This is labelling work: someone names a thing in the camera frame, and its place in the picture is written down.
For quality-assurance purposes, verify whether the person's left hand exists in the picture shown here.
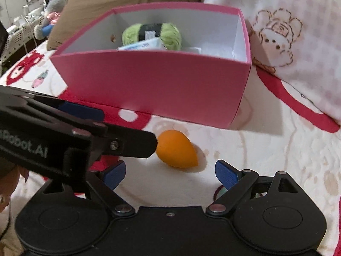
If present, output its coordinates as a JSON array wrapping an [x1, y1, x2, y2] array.
[[0, 159, 28, 214]]

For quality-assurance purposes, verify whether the brown embroidered pillow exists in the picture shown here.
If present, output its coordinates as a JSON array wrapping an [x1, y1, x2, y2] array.
[[46, 0, 205, 51]]

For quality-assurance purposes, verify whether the white cabinet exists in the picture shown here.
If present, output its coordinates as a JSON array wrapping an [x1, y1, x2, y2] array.
[[0, 0, 44, 26]]

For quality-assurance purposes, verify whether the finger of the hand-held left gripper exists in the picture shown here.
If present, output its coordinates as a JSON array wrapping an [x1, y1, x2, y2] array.
[[73, 123, 159, 159], [32, 94, 105, 123]]

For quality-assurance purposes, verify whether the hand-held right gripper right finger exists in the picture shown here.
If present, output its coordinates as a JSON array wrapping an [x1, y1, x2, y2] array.
[[206, 159, 300, 215]]

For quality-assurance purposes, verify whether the pink cardboard box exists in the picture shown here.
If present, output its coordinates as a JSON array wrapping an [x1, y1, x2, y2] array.
[[50, 2, 252, 130]]

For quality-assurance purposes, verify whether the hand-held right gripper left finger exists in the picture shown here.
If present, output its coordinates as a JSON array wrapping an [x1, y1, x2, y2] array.
[[43, 160, 135, 216]]

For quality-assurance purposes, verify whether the blue wipes packet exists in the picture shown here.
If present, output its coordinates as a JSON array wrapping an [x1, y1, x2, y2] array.
[[117, 38, 165, 51]]

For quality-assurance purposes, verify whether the cartoon printed bed sheet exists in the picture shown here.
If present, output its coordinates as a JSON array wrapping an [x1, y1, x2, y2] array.
[[0, 40, 341, 256]]

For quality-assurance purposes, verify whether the white appliance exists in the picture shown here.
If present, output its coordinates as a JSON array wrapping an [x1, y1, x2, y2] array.
[[23, 0, 44, 19]]

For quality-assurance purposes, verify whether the grey plush toy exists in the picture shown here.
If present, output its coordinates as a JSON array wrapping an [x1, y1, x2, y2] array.
[[34, 0, 67, 39]]

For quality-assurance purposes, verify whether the orange makeup sponge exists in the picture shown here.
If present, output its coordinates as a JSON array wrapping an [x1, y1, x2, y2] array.
[[156, 130, 200, 168]]

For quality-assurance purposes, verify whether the table with patterned tablecloth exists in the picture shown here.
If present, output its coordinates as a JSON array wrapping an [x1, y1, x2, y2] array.
[[0, 25, 49, 68]]

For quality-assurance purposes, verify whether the green yarn ball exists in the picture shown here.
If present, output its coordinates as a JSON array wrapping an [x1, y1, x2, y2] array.
[[122, 22, 183, 51]]

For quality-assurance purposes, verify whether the pink bear print pillow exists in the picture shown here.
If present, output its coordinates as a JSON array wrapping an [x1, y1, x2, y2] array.
[[202, 0, 341, 128]]

